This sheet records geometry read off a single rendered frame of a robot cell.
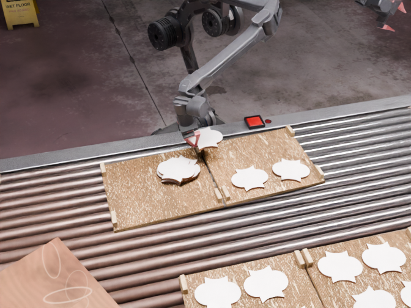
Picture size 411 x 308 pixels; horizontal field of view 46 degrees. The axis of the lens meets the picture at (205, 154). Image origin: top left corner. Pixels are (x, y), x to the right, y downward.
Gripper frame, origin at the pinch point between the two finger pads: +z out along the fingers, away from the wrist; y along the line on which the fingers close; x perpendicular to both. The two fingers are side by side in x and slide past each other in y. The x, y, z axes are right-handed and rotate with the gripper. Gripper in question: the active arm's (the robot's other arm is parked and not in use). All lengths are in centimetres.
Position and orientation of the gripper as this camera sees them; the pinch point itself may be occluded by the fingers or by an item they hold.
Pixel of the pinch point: (192, 139)
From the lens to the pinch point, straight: 190.0
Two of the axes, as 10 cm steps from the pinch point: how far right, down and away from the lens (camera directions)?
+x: -9.4, 3.3, -0.3
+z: 2.2, 7.0, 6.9
